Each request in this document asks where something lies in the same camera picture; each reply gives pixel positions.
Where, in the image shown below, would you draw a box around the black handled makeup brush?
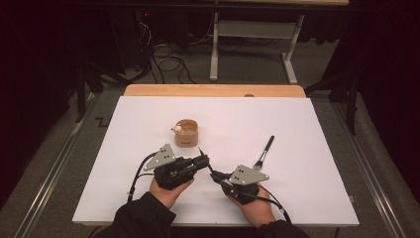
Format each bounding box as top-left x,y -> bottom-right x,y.
253,135 -> 275,173

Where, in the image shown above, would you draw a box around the white metal desk frame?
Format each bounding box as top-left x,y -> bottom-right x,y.
209,12 -> 305,85

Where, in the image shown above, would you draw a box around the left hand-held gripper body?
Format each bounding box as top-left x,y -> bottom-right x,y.
143,143 -> 199,191

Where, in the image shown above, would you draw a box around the left hand-held gripper black cable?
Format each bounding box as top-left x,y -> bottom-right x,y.
127,152 -> 160,203

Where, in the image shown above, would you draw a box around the hand-held gripper black cable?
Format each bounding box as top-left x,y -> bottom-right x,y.
227,179 -> 293,224
127,152 -> 160,203

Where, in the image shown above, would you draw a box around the person's left hand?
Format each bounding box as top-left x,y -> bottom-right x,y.
149,178 -> 196,210

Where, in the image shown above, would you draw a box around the wooden pen holder with figure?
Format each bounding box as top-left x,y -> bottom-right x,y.
170,118 -> 200,149

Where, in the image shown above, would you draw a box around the person's right hand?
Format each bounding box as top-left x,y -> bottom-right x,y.
226,189 -> 277,229

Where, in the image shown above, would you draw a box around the right hand-held gripper black cable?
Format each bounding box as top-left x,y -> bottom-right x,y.
227,179 -> 293,224

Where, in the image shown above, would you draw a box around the white board sheet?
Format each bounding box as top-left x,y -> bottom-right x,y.
71,95 -> 361,228

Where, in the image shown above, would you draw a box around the black floor cables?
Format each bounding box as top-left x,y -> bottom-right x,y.
137,13 -> 199,85

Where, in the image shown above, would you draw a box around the black metal stand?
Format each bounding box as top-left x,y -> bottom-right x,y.
305,70 -> 360,136
74,62 -> 104,124

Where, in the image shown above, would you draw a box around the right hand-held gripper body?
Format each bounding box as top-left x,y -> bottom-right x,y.
222,164 -> 270,206

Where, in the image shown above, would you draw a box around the metal floor rail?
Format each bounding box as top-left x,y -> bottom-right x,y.
13,93 -> 97,238
332,102 -> 408,238

